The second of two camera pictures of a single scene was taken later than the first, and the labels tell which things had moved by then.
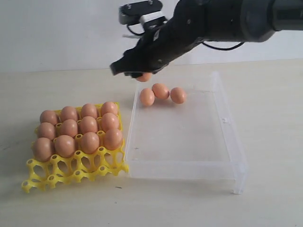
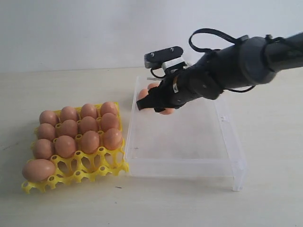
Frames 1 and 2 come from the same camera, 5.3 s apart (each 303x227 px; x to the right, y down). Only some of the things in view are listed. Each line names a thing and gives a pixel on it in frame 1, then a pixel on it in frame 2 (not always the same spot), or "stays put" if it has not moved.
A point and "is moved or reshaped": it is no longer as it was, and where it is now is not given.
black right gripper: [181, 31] to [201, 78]
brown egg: [69, 127] stays put
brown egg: [46, 129] stays put
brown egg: [145, 77] to [38, 170]
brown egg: [89, 124] stays put
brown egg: [64, 146] stays put
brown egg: [89, 109] stays put
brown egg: [114, 138] stays put
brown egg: [177, 95] is moved or reshaped
